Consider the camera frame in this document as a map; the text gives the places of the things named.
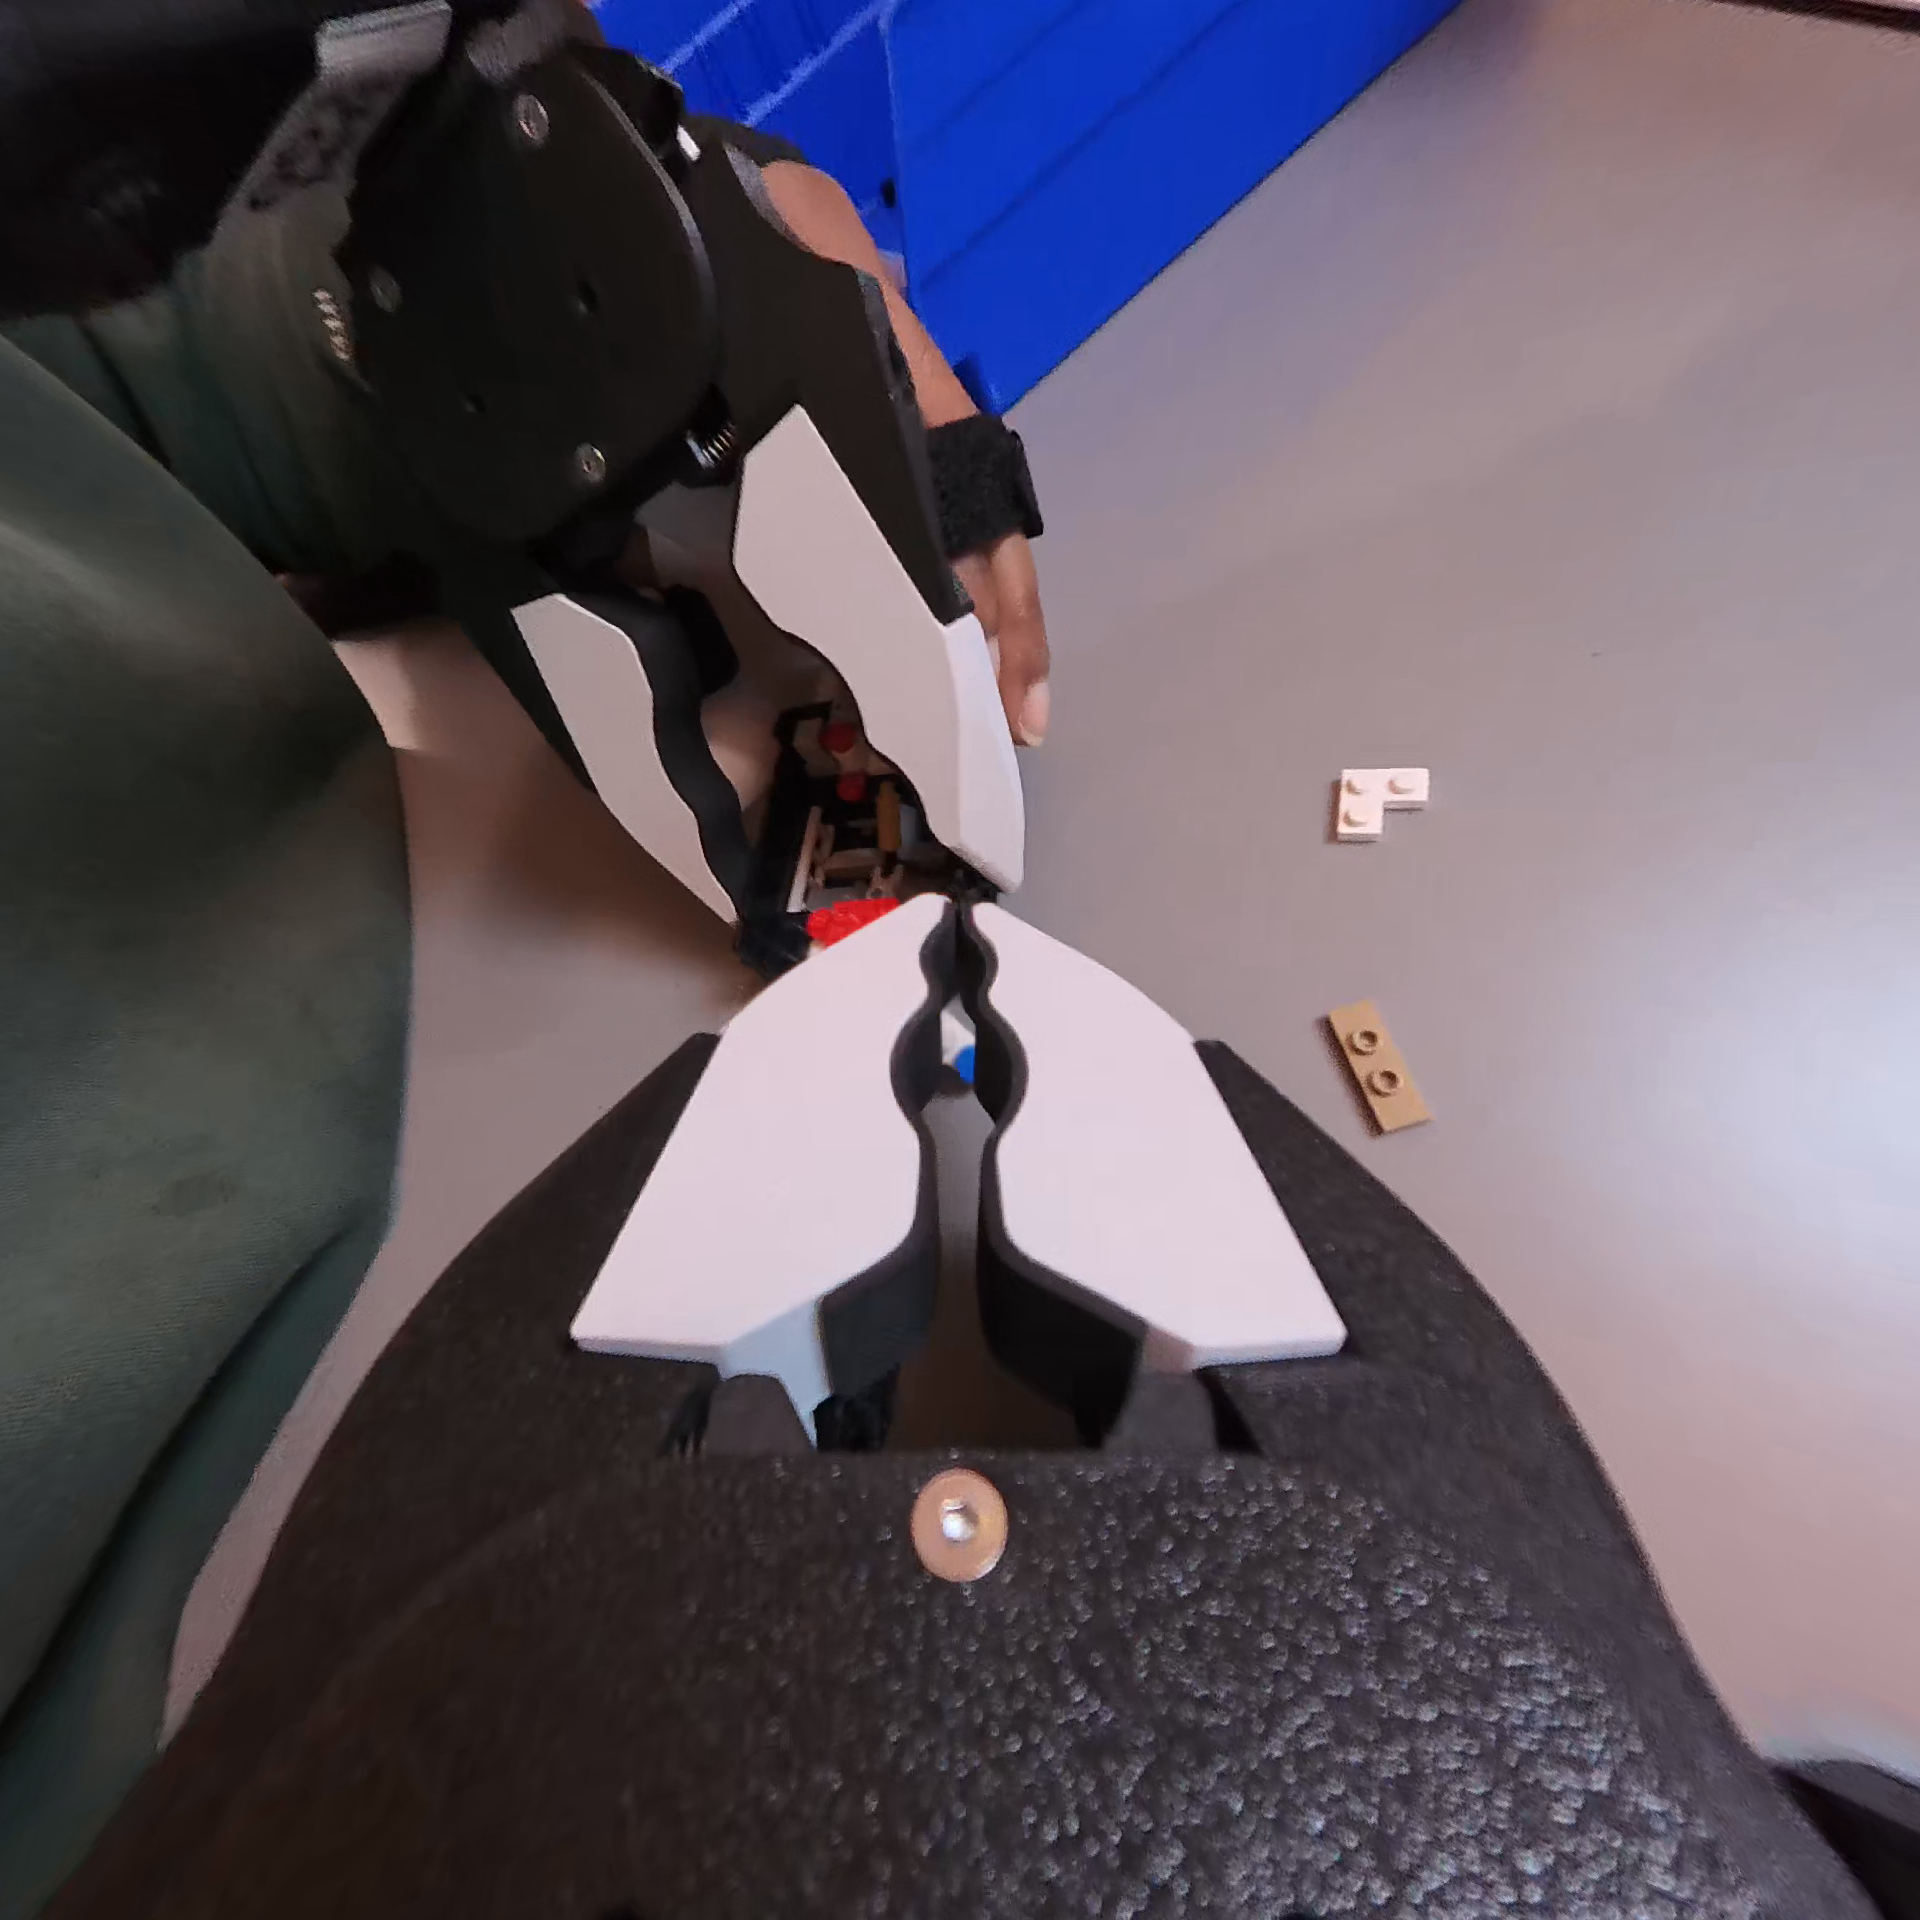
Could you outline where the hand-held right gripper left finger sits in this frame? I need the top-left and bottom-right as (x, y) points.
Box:
(569, 900), (965, 1417)

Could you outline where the blue plastic bin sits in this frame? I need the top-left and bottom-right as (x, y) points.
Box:
(594, 0), (1474, 419)

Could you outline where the partly built lego car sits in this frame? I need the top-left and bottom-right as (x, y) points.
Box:
(735, 695), (968, 968)

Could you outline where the person's left forearm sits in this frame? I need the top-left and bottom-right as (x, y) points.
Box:
(0, 180), (340, 589)

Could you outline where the small white lego piece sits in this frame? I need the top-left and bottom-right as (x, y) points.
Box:
(1328, 766), (1437, 845)

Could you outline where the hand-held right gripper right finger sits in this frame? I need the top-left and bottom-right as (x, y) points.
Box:
(965, 897), (1356, 1428)

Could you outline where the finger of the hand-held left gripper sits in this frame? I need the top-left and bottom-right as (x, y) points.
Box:
(503, 586), (821, 979)
(728, 402), (1033, 895)

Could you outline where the person's left hand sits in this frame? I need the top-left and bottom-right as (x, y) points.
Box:
(767, 157), (1056, 748)

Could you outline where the tan flat lego plate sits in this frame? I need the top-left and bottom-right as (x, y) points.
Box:
(1323, 993), (1439, 1141)

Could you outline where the person's green sweatshirt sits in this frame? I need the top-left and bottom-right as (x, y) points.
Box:
(0, 326), (420, 1804)

